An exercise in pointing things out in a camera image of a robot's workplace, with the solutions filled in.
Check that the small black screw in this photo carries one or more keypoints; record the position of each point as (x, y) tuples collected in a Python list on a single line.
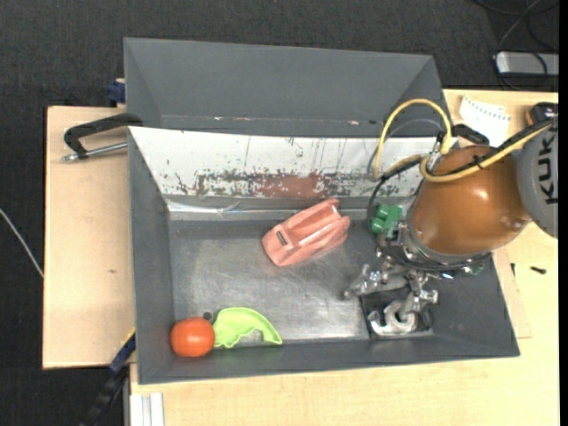
[(538, 270)]

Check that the pink plastic tape dispenser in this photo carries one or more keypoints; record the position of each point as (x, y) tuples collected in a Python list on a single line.
[(306, 235)]

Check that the bare metal gripper finger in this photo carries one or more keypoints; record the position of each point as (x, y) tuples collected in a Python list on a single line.
[(377, 280), (401, 324)]

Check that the grey metal bin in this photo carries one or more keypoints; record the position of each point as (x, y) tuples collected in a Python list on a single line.
[(275, 278)]

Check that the light green leaf-shaped dish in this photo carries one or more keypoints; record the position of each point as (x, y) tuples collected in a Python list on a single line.
[(242, 322)]

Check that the orange toy fruit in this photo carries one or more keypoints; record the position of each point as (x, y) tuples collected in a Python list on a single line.
[(192, 337)]

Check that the white paper slip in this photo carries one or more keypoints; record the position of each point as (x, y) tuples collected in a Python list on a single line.
[(486, 115)]

